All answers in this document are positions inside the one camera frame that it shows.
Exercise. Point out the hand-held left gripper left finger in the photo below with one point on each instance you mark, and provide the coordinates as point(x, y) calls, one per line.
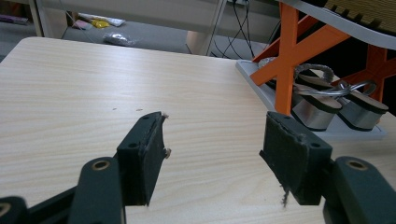
point(140, 161)

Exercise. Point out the purple packet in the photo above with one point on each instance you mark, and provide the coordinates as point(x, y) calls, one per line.
point(12, 19)

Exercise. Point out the clear plastic bag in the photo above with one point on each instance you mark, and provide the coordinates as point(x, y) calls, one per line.
point(120, 39)

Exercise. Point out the brown suede boot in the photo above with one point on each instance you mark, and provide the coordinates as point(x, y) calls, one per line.
point(373, 15)

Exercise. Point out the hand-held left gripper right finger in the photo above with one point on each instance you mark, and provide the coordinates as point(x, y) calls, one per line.
point(295, 155)

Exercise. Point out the pink packet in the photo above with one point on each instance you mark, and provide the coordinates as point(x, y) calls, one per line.
point(81, 25)

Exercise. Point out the white shoe rack orange posts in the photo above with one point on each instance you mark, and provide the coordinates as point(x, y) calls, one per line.
point(288, 46)

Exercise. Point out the yellow object on floor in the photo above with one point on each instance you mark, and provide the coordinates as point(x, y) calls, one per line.
point(116, 21)

